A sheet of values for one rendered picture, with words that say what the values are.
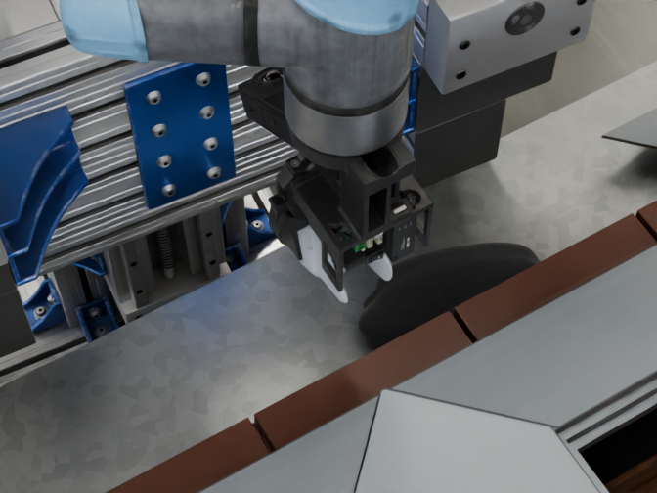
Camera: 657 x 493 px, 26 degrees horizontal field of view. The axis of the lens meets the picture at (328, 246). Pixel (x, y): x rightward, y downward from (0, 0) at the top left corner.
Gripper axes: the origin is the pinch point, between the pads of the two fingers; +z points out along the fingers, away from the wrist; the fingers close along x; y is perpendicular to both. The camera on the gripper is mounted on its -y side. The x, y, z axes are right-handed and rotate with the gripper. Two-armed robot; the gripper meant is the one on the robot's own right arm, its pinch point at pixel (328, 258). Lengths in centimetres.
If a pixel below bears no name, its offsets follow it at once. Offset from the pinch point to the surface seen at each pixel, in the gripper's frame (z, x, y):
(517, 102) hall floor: 91, 69, -58
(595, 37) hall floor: 91, 88, -62
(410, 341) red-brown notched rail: 8.1, 4.1, 5.4
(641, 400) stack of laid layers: 7.8, 16.3, 18.7
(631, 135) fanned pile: 18.8, 37.3, -7.1
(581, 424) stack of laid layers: 6.9, 10.8, 18.2
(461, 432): 5.6, 2.4, 14.7
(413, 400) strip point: 5.6, 0.8, 10.7
